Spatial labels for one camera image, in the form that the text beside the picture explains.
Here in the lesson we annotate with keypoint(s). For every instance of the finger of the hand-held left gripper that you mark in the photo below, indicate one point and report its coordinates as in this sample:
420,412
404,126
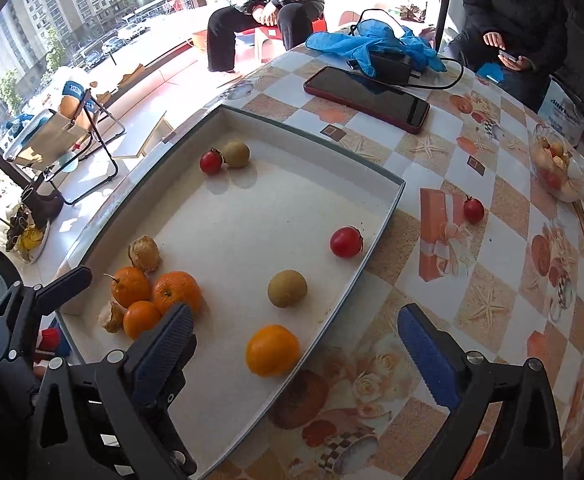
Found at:
66,287
174,440

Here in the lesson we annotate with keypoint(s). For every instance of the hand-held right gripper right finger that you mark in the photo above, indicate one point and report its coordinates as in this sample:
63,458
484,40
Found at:
429,360

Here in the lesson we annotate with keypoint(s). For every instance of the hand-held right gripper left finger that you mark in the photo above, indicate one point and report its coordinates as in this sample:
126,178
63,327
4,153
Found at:
166,347

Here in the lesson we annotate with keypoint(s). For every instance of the small orange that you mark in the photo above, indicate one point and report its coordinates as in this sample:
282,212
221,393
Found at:
139,319

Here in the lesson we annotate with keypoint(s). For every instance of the tan walnut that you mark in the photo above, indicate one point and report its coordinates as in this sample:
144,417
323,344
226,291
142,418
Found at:
110,317
144,254

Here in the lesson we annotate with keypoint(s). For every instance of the large deep orange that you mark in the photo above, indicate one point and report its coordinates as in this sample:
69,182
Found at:
176,290

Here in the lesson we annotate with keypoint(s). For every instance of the orange with stem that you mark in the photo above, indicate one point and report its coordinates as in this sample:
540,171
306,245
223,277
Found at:
131,287

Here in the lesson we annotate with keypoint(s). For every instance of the yellowish orange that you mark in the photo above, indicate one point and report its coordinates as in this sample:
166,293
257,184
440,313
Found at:
273,350

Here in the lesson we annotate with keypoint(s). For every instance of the round brown fruit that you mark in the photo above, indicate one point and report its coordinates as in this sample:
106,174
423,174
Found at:
287,287
235,153

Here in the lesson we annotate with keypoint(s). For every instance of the red cherry tomato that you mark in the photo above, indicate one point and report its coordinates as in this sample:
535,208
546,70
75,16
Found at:
473,210
346,241
210,161

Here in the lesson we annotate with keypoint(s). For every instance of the grey shallow cardboard box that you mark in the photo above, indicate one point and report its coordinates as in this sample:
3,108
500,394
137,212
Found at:
252,210

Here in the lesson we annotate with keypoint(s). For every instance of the brown boot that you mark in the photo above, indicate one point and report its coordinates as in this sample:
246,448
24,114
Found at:
41,205

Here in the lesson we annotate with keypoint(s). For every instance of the folding camp chair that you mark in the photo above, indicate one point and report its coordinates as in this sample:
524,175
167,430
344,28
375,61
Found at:
54,132

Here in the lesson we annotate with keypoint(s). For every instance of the glass fruit bowl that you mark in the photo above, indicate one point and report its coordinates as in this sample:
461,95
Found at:
572,180

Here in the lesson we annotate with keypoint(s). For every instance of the red-cased smartphone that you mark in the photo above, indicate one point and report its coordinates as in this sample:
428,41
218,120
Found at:
367,97

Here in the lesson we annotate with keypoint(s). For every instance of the white printed sack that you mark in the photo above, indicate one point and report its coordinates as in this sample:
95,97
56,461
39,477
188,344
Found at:
567,110

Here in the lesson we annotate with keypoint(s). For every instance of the blue plastic gloves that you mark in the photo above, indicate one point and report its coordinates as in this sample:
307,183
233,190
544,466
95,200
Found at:
342,42

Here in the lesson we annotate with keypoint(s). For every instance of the red plastic stool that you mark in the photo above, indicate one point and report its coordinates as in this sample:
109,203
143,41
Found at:
318,24

